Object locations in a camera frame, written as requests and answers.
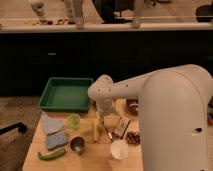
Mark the black chair base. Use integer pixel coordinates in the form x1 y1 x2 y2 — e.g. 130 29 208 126
0 122 27 135

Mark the small metal cup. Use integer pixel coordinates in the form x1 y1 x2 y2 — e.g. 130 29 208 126
70 136 85 154

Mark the light blue cloth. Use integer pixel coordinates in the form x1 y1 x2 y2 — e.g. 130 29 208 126
41 114 64 135

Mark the yellow banana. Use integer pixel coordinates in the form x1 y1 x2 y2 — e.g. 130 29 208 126
92 119 101 142

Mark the blue sponge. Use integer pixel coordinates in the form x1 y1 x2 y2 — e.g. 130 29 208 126
46 132 68 150

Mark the silver fork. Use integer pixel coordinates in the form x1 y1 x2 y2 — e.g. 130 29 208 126
102 124 113 142

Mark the long dark counter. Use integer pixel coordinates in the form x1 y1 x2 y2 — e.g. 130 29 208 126
0 25 213 96

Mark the white plastic cup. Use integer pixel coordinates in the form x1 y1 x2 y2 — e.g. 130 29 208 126
110 140 129 160

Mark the green chili pepper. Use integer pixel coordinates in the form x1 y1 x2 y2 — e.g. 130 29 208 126
37 148 66 161

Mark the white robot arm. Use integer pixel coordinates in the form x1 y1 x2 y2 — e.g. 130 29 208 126
88 64 213 171

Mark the green plastic tray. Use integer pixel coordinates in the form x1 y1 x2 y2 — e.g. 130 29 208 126
39 77 93 113

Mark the red bowl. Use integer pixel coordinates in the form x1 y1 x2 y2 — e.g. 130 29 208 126
126 99 138 115

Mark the bunch of dark grapes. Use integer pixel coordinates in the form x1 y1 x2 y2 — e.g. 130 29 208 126
126 132 140 145

